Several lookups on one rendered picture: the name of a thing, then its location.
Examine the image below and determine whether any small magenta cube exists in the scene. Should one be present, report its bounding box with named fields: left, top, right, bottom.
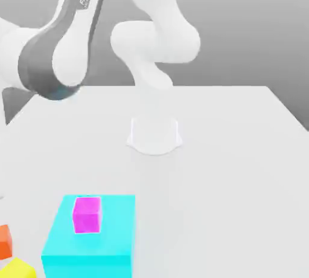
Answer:
left=72, top=196, right=103, bottom=234

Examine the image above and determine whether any small orange cube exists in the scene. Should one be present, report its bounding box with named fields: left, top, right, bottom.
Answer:
left=0, top=224, right=13, bottom=261

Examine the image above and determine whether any small yellow cube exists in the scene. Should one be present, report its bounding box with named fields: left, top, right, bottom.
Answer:
left=0, top=257, right=37, bottom=278

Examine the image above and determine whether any large cyan box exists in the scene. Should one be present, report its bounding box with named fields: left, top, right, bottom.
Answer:
left=40, top=194, right=136, bottom=278

